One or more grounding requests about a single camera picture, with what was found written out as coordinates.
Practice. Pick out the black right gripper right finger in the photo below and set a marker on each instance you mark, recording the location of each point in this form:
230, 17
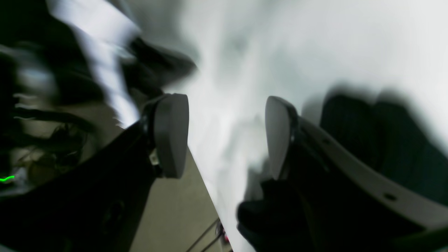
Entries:
333, 181

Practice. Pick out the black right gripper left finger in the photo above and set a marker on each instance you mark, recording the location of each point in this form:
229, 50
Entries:
165, 125

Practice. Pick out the black T-shirt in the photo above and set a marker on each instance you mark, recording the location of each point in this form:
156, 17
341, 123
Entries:
385, 137

